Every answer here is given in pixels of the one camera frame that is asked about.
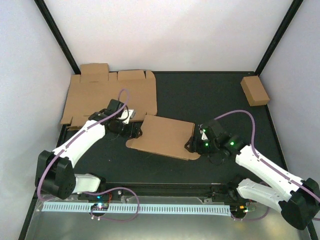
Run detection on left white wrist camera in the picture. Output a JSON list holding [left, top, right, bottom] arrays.
[[117, 109, 136, 124]]

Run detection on left black frame post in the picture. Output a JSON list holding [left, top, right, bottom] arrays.
[[34, 0, 81, 75]]

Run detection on black frame post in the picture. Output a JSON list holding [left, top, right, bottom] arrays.
[[34, 0, 81, 75], [255, 0, 304, 76]]

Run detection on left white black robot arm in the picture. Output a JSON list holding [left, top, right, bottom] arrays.
[[35, 99, 143, 200]]

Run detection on folded small cardboard box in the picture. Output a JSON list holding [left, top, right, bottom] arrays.
[[240, 75, 270, 107]]

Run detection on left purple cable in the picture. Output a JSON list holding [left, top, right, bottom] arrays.
[[36, 88, 140, 223]]

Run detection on white slotted cable duct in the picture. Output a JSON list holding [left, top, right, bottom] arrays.
[[41, 202, 231, 217]]

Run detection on metal front plate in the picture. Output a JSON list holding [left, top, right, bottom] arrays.
[[19, 197, 320, 240]]

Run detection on right black frame post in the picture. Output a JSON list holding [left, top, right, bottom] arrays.
[[255, 0, 304, 76]]

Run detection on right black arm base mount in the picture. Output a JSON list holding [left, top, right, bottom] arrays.
[[210, 178, 241, 203]]

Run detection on stack of flat cardboard blanks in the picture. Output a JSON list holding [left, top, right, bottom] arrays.
[[60, 63, 158, 129]]

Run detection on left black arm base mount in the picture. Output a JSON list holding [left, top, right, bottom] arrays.
[[77, 183, 125, 203]]

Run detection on black aluminium rail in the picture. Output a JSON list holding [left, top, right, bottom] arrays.
[[101, 182, 227, 197]]

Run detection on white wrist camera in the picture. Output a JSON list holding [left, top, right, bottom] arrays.
[[117, 109, 136, 124], [199, 129, 208, 141]]

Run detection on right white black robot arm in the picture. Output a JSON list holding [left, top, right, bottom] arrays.
[[184, 119, 320, 230]]

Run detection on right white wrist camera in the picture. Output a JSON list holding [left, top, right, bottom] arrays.
[[199, 129, 208, 141]]

